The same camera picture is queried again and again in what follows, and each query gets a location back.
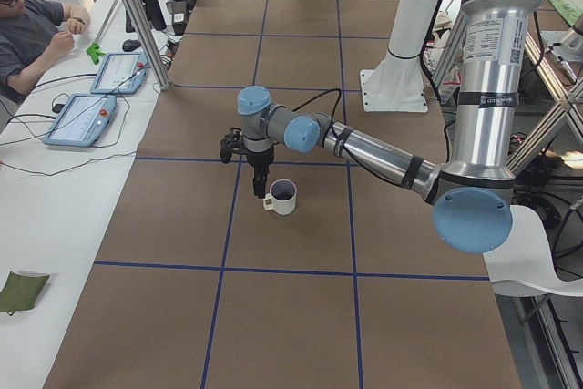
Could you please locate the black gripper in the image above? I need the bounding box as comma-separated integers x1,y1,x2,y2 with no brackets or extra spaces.
247,147,274,198

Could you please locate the white plastic mug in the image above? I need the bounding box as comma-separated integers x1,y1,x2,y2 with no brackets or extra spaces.
262,179,297,216

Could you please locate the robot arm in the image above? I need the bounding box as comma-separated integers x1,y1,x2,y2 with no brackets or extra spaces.
236,0,543,253

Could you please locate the black water bottle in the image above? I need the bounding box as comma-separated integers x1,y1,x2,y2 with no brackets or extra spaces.
142,0,167,31

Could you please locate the black computer mouse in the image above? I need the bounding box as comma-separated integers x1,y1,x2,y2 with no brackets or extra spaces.
122,39,141,52

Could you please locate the far blue teach pendant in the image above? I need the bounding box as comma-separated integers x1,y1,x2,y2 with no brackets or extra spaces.
90,52,148,95

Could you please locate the blue teach pendant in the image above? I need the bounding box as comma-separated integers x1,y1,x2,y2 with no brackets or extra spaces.
43,94,117,148
90,52,148,95

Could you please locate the near blue teach pendant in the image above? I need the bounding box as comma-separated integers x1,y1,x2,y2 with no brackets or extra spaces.
43,94,117,148

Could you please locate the green plastic clip tool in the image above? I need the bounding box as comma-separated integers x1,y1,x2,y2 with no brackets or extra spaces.
86,42,106,65

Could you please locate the person in grey shirt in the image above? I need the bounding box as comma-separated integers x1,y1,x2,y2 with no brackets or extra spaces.
1,0,90,105

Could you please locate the green cloth pouch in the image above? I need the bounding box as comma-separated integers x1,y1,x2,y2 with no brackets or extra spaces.
1,271,50,315

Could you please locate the white chair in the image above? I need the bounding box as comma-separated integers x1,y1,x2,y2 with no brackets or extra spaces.
483,205,582,297

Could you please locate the aluminium frame post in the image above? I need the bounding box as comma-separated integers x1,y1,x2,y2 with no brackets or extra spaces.
122,0,170,91

